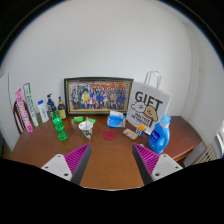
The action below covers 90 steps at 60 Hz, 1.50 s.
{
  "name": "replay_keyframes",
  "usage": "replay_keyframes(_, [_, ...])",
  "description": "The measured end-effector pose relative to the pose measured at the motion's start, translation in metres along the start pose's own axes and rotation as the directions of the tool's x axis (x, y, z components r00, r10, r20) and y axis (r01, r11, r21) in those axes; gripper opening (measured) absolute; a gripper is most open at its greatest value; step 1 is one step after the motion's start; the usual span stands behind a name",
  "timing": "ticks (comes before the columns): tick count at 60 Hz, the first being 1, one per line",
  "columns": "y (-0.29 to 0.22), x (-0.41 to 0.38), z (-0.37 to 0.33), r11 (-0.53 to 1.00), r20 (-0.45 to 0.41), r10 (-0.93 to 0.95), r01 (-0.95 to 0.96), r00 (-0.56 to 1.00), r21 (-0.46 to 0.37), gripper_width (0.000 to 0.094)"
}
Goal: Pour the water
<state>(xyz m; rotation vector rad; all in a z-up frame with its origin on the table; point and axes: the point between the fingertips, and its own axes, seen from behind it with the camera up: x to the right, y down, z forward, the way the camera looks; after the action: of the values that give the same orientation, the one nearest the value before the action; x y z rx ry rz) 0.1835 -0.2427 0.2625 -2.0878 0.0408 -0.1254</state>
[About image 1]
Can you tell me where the green white toothpaste box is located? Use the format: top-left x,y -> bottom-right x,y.
23,83 -> 39,127

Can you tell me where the red round coaster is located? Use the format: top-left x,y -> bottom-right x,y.
103,131 -> 116,141

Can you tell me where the patterned paper cup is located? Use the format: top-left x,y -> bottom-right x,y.
79,121 -> 93,139

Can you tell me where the dark blue pump bottle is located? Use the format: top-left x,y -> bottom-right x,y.
47,93 -> 55,120

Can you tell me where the small green box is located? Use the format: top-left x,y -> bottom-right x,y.
73,116 -> 84,122

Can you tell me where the yellow liquid bottle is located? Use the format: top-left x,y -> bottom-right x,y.
58,96 -> 66,119

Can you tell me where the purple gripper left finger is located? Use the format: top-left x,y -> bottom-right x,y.
42,143 -> 91,185

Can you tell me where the green wrapped packet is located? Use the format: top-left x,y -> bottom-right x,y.
86,117 -> 96,124

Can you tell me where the blue detergent bottle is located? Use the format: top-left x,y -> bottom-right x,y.
148,114 -> 171,154

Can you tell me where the small snack packet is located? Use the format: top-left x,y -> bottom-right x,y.
123,129 -> 138,140

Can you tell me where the white lotion bottle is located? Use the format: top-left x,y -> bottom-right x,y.
38,100 -> 49,123

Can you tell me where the white radiator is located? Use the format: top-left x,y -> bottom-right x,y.
196,144 -> 217,164

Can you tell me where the white gift paper bag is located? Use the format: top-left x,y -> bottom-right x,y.
126,71 -> 171,134

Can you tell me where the pink toothpaste box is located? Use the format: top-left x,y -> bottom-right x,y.
16,88 -> 33,133

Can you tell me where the framed group photo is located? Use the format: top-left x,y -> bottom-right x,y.
64,77 -> 133,115

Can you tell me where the rubik's cube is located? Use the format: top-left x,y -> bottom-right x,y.
135,125 -> 146,136

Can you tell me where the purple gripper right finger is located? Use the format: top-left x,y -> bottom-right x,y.
132,143 -> 182,185

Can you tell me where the green plastic bottle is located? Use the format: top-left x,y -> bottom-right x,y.
52,107 -> 67,141

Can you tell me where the blue tissue pack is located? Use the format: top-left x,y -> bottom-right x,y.
107,111 -> 126,128

